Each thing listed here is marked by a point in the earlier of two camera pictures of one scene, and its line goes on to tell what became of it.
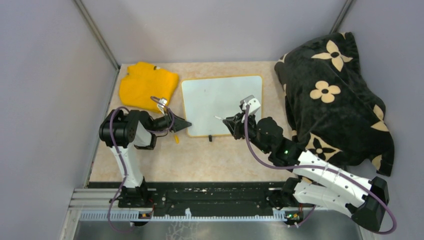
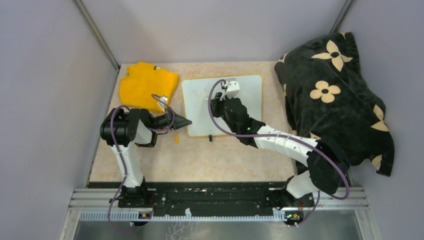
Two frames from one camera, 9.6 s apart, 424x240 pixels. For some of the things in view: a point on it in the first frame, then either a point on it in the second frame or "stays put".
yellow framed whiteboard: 207,102 stays put
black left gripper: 180,123 stays put
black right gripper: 235,124 -> 216,103
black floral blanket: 332,111 stays put
